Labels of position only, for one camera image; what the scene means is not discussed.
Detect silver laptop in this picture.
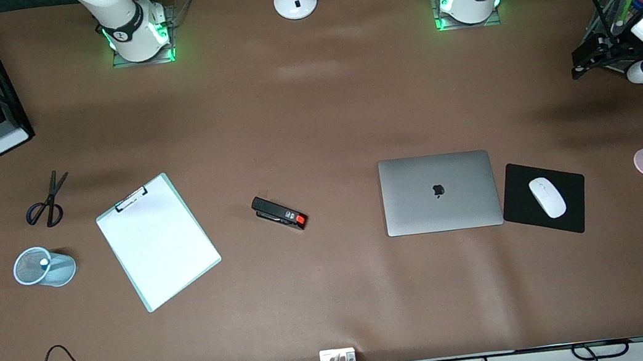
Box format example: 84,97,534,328
377,145,506,240

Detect green marker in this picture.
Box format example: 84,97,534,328
615,0,641,28

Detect black scissors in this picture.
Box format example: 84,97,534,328
20,169,76,231

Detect white computer mouse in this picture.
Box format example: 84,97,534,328
528,174,568,222

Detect light blue mesh pen cup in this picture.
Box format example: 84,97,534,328
10,241,79,293

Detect black mouse pad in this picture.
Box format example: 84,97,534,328
496,154,592,244

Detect mint clipboard with white paper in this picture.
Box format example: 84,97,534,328
91,167,227,318

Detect black stapler with orange tip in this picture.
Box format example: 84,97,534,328
250,190,309,237

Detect black coiled cable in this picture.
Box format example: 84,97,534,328
570,337,632,361

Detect white table clamp bracket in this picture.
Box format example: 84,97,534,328
318,346,358,361

